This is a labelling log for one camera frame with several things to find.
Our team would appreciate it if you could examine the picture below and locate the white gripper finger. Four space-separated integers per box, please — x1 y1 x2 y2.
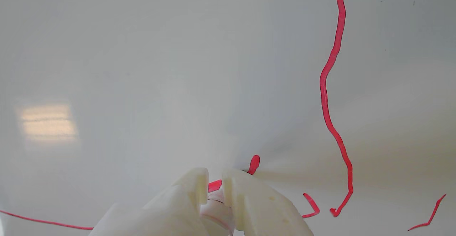
89 168 209 236
222 168 314 236

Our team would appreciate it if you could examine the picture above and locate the red whiteboard marker pen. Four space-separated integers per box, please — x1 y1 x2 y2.
199 190 235 236

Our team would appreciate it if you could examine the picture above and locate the white whiteboard with metal frame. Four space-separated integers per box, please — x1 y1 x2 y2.
0 0 456 236

